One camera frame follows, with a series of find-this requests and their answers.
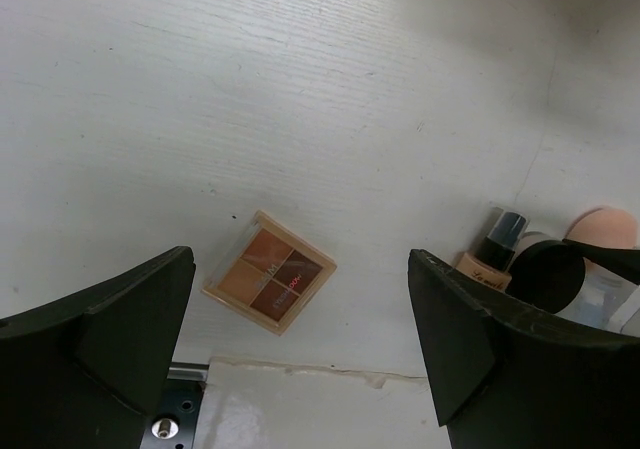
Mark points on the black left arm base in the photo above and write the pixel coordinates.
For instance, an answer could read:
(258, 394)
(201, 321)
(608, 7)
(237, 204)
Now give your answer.
(174, 424)

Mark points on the round black compact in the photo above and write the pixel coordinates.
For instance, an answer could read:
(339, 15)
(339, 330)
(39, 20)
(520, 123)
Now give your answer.
(545, 272)

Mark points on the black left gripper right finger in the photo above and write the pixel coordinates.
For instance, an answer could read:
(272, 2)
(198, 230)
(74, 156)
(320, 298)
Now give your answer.
(505, 374)

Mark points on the beige foundation bottle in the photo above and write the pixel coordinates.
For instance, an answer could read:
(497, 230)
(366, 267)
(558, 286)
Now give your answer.
(489, 257)

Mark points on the clear plastic bottle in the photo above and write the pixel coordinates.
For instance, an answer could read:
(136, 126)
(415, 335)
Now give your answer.
(606, 301)

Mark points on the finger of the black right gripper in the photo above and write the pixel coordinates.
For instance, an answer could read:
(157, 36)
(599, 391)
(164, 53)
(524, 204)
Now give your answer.
(625, 263)

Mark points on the brown eyeshadow palette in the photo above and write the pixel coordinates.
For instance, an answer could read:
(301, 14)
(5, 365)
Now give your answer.
(269, 275)

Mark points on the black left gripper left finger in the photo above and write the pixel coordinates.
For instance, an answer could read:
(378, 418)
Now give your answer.
(88, 370)

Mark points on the pink makeup sponge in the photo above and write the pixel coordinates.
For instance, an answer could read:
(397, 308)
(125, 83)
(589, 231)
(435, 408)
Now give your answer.
(606, 227)

